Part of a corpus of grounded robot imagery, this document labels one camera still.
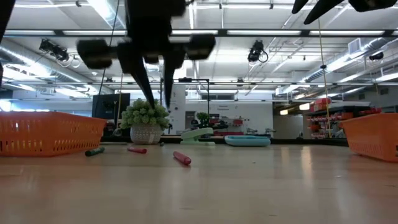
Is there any white pillar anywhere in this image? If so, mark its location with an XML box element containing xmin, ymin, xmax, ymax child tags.
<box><xmin>162</xmin><ymin>63</ymin><xmax>187</xmax><ymax>135</ymax></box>

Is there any black table frame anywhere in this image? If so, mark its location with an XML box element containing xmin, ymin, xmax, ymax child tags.
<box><xmin>102</xmin><ymin>135</ymin><xmax>349</xmax><ymax>147</ymax></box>

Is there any black hanging cable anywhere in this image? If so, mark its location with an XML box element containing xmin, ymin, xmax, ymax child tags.
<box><xmin>93</xmin><ymin>0</ymin><xmax>121</xmax><ymax>118</ymax></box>

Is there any orange perforated plastic bin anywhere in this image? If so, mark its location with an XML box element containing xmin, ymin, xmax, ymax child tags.
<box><xmin>338</xmin><ymin>113</ymin><xmax>398</xmax><ymax>164</ymax></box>
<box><xmin>0</xmin><ymin>111</ymin><xmax>108</xmax><ymax>157</ymax></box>

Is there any mint green stapler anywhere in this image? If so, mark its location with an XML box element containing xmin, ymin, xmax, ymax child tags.
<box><xmin>180</xmin><ymin>127</ymin><xmax>216</xmax><ymax>147</ymax></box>

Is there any green succulent in white pot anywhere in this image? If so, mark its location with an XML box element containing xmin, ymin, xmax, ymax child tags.
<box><xmin>119</xmin><ymin>98</ymin><xmax>171</xmax><ymax>145</ymax></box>

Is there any black ceiling device with cable loop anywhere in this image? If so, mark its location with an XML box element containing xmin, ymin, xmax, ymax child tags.
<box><xmin>248</xmin><ymin>39</ymin><xmax>269</xmax><ymax>63</ymax></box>

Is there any dark green crayon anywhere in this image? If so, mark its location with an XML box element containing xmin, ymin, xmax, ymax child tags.
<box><xmin>84</xmin><ymin>146</ymin><xmax>106</xmax><ymax>157</ymax></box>

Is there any shelf with orange boxes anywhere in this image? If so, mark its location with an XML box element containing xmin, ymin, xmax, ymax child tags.
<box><xmin>306</xmin><ymin>97</ymin><xmax>382</xmax><ymax>139</ymax></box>

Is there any workbench with red bins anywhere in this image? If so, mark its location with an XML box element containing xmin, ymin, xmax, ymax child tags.
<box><xmin>213</xmin><ymin>115</ymin><xmax>249</xmax><ymax>137</ymax></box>

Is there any black ceiling-mounted device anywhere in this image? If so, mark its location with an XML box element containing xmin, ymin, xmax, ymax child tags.
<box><xmin>39</xmin><ymin>38</ymin><xmax>70</xmax><ymax>62</ymax></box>

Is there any silver ventilation duct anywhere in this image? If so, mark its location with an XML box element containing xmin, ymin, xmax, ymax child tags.
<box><xmin>303</xmin><ymin>37</ymin><xmax>398</xmax><ymax>84</ymax></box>
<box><xmin>88</xmin><ymin>0</ymin><xmax>128</xmax><ymax>30</ymax></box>
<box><xmin>0</xmin><ymin>37</ymin><xmax>94</xmax><ymax>94</ymax></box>

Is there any blue calculator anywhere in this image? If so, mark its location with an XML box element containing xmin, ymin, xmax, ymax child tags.
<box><xmin>224</xmin><ymin>134</ymin><xmax>271</xmax><ymax>147</ymax></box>

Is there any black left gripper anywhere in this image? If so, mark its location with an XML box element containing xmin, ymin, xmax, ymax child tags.
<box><xmin>76</xmin><ymin>0</ymin><xmax>217</xmax><ymax>110</ymax></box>

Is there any black overhead light bar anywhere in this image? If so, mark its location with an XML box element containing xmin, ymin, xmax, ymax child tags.
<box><xmin>2</xmin><ymin>28</ymin><xmax>398</xmax><ymax>38</ymax></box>

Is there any beige hanging rope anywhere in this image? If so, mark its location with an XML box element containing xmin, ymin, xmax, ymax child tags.
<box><xmin>115</xmin><ymin>73</ymin><xmax>124</xmax><ymax>131</ymax></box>

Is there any black background monitor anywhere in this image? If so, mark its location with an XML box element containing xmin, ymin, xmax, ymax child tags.
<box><xmin>91</xmin><ymin>93</ymin><xmax>131</xmax><ymax>121</ymax></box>

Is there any black metal background frame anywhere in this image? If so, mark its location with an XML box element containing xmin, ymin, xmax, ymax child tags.
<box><xmin>159</xmin><ymin>77</ymin><xmax>211</xmax><ymax>138</ymax></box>

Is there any white air vent box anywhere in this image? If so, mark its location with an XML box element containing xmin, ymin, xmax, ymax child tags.
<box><xmin>348</xmin><ymin>37</ymin><xmax>363</xmax><ymax>55</ymax></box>

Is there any green leafy background plant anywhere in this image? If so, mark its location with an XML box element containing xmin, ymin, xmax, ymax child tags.
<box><xmin>196</xmin><ymin>111</ymin><xmax>211</xmax><ymax>129</ymax></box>

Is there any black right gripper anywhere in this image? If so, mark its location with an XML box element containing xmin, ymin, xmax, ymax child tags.
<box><xmin>291</xmin><ymin>0</ymin><xmax>398</xmax><ymax>26</ymax></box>

